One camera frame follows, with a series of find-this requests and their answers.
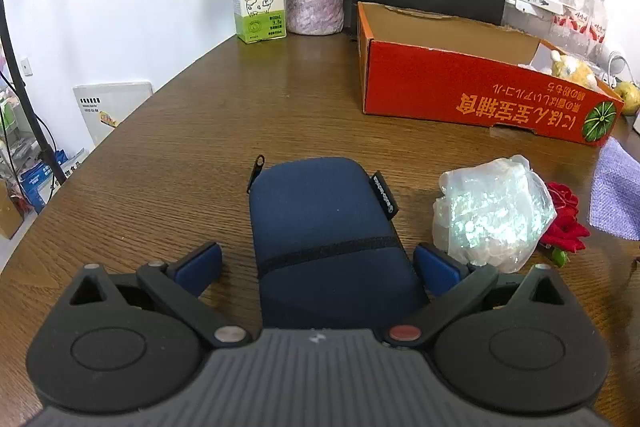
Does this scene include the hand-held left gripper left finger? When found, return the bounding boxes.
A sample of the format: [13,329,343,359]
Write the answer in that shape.
[59,242,252,351]

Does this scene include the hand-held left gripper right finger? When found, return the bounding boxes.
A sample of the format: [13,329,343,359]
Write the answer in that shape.
[384,243,577,351]

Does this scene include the navy blue zip pouch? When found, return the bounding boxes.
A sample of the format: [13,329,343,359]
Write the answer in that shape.
[247,154,432,334]

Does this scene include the orange cardboard box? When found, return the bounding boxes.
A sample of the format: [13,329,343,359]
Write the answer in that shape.
[356,1,626,148]

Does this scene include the iridescent plastic bag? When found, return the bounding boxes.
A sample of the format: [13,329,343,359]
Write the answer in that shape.
[432,154,558,274]

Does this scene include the red fabric rose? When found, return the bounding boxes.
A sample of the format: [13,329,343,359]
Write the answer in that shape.
[536,182,592,269]

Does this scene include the white flat box on floor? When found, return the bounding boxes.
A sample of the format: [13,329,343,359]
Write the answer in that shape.
[72,81,154,148]

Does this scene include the blue packets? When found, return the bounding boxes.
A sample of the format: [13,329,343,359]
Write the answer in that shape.
[19,149,69,214]

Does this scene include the purple cloth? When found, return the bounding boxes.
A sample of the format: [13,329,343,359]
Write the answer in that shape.
[586,138,640,242]

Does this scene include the black tripod stand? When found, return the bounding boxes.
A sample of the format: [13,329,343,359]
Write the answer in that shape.
[0,0,68,186]

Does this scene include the yellow plush toy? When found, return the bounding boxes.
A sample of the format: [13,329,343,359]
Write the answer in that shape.
[547,49,599,88]

